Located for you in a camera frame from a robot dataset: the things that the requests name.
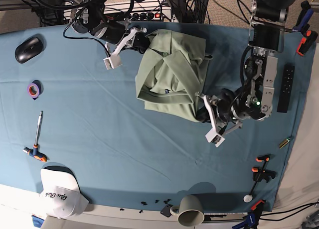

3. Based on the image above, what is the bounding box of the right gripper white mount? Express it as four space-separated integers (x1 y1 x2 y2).
96 19 150 70

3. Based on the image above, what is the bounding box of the small brass green stick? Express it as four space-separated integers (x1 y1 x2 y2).
279 137 291 149

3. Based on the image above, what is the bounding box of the purple tape roll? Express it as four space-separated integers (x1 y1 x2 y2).
27 80 43 100

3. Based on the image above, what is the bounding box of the black orange bar clamp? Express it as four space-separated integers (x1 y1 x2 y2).
243 154 277 203

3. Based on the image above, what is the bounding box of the blue orange clamp bottom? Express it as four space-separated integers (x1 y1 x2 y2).
232 200 265 229

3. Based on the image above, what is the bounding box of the sage green T-shirt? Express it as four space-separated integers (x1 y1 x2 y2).
135 29 212 122

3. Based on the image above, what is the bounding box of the blue table cloth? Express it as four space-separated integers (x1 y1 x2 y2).
0 26 316 212

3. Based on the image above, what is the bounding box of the black remote control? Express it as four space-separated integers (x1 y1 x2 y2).
277 63 295 113

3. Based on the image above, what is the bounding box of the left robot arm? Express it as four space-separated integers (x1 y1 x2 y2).
196 0 288 147

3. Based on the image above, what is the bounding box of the small dark square plate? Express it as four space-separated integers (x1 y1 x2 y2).
160 204 172 218

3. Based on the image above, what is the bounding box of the blue handled clamp top right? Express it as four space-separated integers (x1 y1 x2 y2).
278 0 314 35

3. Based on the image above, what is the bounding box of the black computer mouse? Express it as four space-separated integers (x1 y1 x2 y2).
14 37 44 64

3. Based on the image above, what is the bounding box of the black orange clamp top right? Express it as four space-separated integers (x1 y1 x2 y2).
296 30 318 56

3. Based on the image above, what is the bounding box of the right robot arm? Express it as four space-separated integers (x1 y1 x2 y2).
63 0 150 70

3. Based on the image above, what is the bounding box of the black power strip red switch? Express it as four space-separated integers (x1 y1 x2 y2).
104 11 165 23

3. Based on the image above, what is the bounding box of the white baseball cap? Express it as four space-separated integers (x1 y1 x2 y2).
40 168 89 219

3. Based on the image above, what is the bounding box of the grey green mug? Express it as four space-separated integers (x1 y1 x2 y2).
170 195 205 227

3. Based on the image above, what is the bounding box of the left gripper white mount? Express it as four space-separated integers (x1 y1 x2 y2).
195 92 243 147

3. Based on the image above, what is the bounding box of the orange handled T wrench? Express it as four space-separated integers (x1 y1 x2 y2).
23 111 47 162

